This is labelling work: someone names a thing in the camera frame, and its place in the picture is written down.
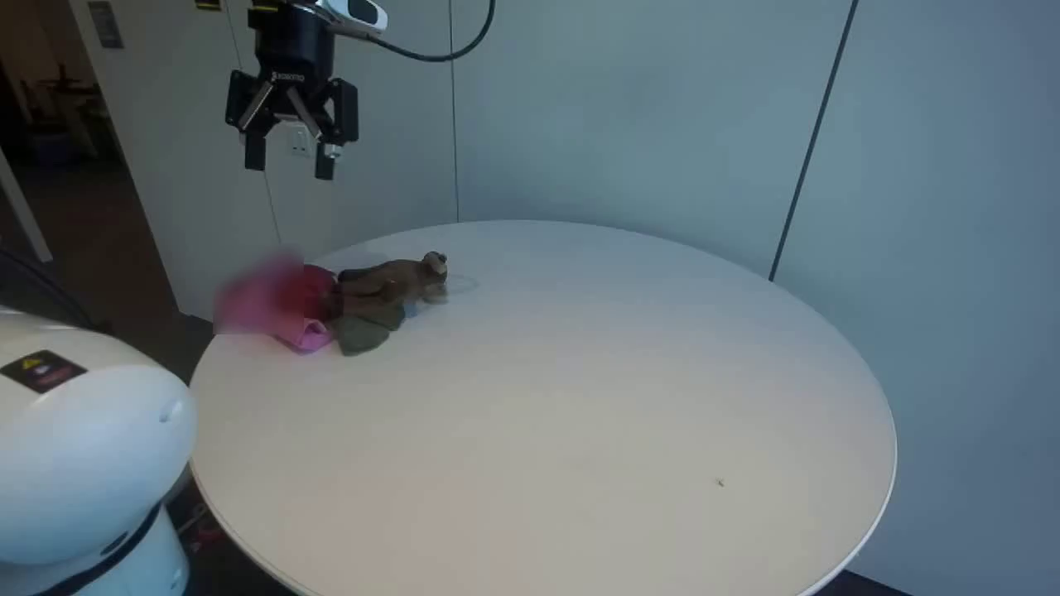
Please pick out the small grey wall sign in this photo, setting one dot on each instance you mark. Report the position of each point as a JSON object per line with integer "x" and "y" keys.
{"x": 107, "y": 24}

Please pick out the slanted white furniture leg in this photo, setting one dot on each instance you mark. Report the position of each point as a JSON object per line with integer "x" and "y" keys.
{"x": 25, "y": 215}

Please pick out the brown moose plush toy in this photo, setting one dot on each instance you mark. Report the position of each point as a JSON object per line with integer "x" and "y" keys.
{"x": 398, "y": 280}

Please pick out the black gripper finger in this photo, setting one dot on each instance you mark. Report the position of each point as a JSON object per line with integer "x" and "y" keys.
{"x": 327, "y": 153}
{"x": 254, "y": 140}

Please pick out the red turnip plush toy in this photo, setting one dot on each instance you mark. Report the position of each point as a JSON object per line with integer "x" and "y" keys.
{"x": 313, "y": 295}

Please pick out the pink shirt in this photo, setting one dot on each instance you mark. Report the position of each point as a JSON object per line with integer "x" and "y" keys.
{"x": 254, "y": 301}

